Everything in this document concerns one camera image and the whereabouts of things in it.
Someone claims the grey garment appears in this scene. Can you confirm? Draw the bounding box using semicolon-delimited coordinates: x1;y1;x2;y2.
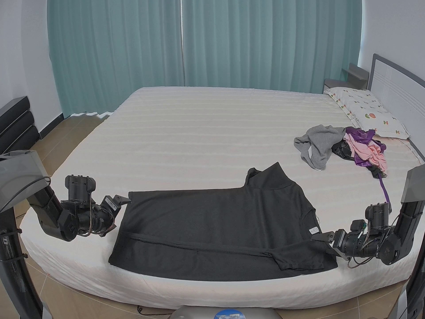
294;124;346;172

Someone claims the blue-green curtain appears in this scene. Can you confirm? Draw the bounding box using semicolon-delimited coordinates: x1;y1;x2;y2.
48;0;185;119
181;0;362;94

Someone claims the white printed pillow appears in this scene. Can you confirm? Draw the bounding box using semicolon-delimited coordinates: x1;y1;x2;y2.
325;87;410;140

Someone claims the grey bedside table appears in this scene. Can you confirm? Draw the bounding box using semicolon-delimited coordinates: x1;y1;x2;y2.
324;63;370;94

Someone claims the pile of clothes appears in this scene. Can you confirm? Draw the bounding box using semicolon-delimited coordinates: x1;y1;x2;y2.
332;128;392;202

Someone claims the bed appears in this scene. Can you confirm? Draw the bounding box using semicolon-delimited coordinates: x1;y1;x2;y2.
19;53;425;310

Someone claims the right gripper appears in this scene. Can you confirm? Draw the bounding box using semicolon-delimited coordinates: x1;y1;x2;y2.
310;229;366;262

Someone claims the black chest of drawers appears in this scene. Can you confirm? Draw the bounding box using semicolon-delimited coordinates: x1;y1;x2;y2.
0;96;40;155

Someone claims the thin black cable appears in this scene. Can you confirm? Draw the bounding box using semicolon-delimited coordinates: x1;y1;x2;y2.
137;305;176;312

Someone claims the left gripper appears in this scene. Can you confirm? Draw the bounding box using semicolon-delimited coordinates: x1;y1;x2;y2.
89;194;131;239

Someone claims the black long-sleeved top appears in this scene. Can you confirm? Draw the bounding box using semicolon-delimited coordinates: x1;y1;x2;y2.
108;162;339;282

